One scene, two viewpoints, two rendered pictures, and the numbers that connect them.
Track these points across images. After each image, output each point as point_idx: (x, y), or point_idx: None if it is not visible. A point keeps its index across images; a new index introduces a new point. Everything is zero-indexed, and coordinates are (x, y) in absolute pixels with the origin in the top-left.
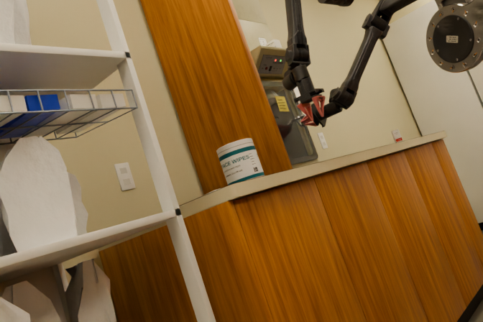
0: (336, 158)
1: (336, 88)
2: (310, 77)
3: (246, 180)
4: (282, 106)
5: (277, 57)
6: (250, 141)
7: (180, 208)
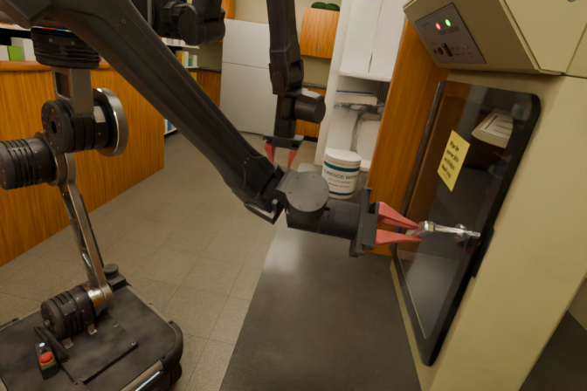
0: (276, 230)
1: (299, 173)
2: (275, 113)
3: (299, 167)
4: (448, 164)
5: (435, 18)
6: (325, 155)
7: None
